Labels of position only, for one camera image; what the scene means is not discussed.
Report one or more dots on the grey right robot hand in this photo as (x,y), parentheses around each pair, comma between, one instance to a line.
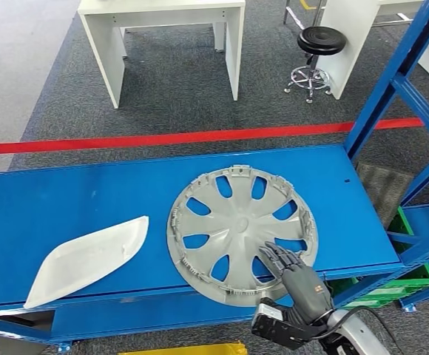
(303,294)

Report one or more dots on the grey wheel hubcap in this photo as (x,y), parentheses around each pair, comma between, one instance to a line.
(236,225)

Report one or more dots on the blue metal shelf rack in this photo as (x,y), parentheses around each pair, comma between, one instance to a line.
(421,215)
(88,210)

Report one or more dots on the white curved plastic part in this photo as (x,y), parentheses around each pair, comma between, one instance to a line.
(88,259)

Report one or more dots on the green plastic crate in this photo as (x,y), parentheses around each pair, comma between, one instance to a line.
(421,277)
(377,299)

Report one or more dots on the black round stool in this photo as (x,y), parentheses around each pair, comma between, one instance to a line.
(322,39)

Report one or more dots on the white desk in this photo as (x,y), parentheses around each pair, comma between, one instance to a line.
(347,29)
(162,7)

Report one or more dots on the red barrier belt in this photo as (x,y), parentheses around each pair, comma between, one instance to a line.
(125,142)

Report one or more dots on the yellow floor tape strip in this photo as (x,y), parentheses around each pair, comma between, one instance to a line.
(306,5)

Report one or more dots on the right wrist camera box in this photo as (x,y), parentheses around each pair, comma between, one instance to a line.
(273,328)

